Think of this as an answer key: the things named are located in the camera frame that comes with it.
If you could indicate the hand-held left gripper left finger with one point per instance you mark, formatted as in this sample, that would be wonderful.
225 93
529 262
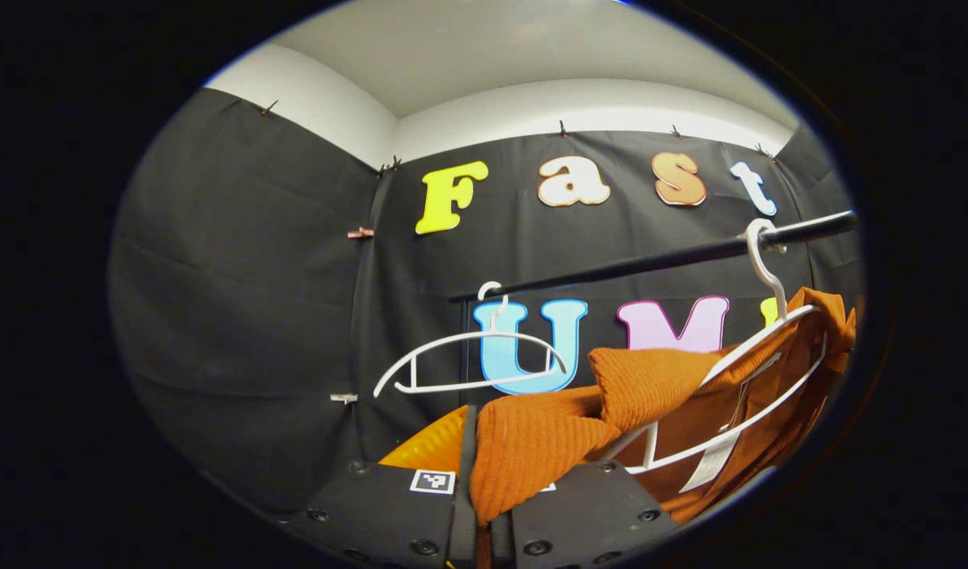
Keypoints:
468 442

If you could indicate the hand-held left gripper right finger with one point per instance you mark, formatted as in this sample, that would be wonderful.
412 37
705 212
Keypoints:
578 514

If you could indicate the white plastic clothes hanger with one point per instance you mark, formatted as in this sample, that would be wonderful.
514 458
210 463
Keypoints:
751 243

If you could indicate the bare white plastic hanger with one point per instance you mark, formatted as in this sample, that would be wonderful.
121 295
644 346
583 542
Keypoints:
452 385

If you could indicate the black clothes rack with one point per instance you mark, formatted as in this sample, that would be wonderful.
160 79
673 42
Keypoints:
689 254

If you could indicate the silver cloth clip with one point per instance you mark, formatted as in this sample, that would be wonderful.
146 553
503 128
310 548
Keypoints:
344 398

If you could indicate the copper cloth clip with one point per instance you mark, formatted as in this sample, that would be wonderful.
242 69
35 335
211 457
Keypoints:
361 233

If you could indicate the black backdrop cloth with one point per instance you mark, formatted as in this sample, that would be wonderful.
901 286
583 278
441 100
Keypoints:
239 300

